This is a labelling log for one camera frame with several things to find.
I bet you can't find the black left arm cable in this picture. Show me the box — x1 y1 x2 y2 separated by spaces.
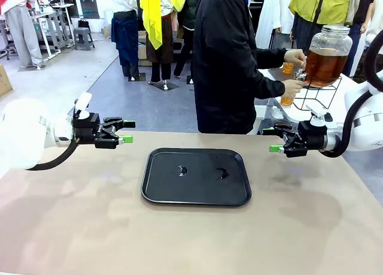
25 138 80 171

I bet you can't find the person's right hand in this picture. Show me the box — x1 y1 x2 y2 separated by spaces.
281 78 305 99

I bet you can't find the mannequin in yellow-green jacket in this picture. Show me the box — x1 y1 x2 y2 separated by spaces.
288 0 361 60

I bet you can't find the figure in black clothes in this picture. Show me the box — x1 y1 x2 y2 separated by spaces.
346 0 378 78

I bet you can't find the person's left hand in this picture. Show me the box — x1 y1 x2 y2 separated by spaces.
283 49 306 67

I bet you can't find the black wire dispenser stand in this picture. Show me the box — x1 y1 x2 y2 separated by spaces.
294 75 344 111

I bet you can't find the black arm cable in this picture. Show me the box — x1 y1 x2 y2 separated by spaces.
25 138 80 171
318 29 383 158

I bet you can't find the dark green board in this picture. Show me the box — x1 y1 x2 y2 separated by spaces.
79 0 101 20

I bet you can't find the black plastic tray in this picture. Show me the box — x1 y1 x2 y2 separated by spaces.
140 147 252 207

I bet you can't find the person's left forearm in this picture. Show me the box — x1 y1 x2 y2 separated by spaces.
257 47 288 63

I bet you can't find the large cardboard box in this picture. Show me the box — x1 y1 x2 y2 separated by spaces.
0 64 13 98

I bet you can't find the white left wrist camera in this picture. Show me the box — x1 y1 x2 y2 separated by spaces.
74 92 93 120

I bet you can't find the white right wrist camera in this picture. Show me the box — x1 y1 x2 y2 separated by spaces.
305 104 333 126

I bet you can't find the figure in white garment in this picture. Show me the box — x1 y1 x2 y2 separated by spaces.
364 0 383 53

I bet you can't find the figure with grey trousers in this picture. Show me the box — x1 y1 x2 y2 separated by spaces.
0 0 44 69

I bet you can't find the mannequin with navy trousers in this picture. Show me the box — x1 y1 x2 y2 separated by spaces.
104 0 146 81

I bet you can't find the mannequin with yellow scarf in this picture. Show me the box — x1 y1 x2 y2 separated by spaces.
139 0 189 92

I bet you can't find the person's right forearm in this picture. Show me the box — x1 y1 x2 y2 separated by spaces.
259 74 287 99

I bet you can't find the metal workbench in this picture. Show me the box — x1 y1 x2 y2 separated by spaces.
28 4 75 60

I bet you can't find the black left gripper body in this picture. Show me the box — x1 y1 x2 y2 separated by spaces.
72 113 104 144

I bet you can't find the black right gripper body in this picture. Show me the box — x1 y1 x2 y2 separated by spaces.
298 120 329 152

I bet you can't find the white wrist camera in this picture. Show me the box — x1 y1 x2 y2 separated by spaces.
305 104 333 126
74 92 93 120

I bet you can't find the glass tea dispenser jar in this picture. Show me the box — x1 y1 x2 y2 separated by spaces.
294 25 353 89

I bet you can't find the person in black jacket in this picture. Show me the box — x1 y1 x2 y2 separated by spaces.
193 0 288 135

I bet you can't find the grey plastic stool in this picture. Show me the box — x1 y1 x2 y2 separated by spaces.
73 27 96 51

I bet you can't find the mannequin in white coat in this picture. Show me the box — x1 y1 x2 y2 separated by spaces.
256 0 297 52

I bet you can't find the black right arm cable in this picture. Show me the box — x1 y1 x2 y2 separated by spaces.
318 29 383 158

